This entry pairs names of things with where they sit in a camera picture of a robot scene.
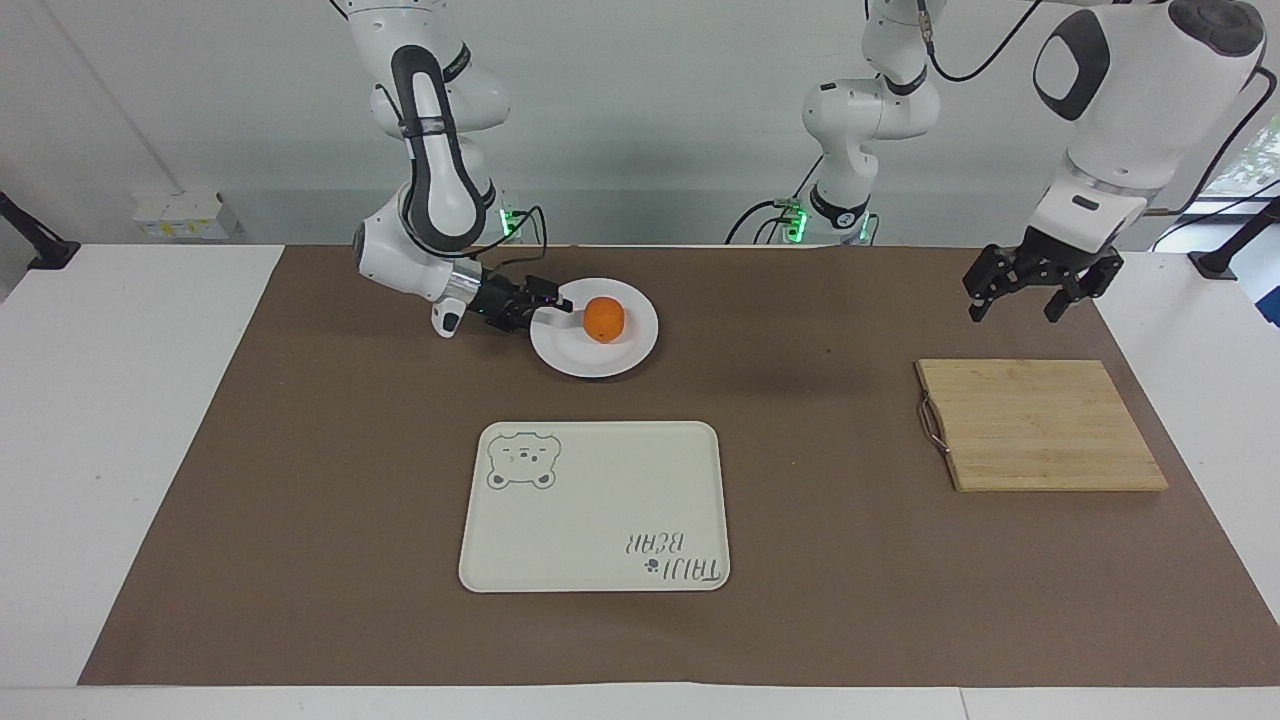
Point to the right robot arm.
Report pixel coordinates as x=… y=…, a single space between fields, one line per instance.
x=432 y=150

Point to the black stand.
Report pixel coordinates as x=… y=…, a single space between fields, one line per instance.
x=1222 y=260
x=45 y=252

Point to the wooden cutting board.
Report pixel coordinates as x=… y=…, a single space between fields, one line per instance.
x=1040 y=425

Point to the white round plate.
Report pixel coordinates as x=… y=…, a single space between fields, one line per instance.
x=600 y=358

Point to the orange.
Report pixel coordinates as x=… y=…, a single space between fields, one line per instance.
x=604 y=320

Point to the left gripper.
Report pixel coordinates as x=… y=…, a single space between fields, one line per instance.
x=1060 y=255

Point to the white tray with bear print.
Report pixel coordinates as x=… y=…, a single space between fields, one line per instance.
x=595 y=505

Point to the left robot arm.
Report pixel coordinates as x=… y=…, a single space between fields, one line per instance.
x=1120 y=110

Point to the white wall socket box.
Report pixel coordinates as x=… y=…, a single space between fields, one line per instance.
x=185 y=215

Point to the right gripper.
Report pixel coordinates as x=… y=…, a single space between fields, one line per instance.
x=493 y=296

